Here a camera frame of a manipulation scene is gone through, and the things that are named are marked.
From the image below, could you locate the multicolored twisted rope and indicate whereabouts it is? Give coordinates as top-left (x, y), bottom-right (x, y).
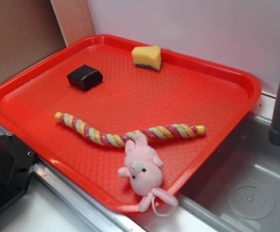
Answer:
top-left (54, 111), bottom-right (206, 148)

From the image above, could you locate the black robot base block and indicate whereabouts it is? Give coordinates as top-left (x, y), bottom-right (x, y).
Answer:
top-left (0, 135), bottom-right (37, 213)

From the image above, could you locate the pink plush bunny toy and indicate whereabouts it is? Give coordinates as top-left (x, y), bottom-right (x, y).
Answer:
top-left (118, 132), bottom-right (178, 217)

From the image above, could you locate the light wooden board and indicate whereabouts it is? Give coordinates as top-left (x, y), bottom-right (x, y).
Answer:
top-left (50, 0), bottom-right (95, 46)

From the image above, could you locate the black rectangular box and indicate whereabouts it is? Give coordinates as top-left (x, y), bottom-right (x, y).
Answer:
top-left (67, 64), bottom-right (103, 91)

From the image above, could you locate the grey toy sink basin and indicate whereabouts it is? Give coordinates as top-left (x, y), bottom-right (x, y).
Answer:
top-left (133, 114), bottom-right (280, 232)

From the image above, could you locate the brown cardboard panel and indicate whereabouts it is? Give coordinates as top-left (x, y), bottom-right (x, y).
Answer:
top-left (0, 0), bottom-right (65, 84)

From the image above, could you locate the yellow sponge wedge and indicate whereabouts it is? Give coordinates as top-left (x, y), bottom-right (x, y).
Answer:
top-left (132, 45), bottom-right (162, 71)

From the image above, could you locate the red plastic tray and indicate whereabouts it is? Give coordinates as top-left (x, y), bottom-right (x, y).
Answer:
top-left (0, 35), bottom-right (261, 214)

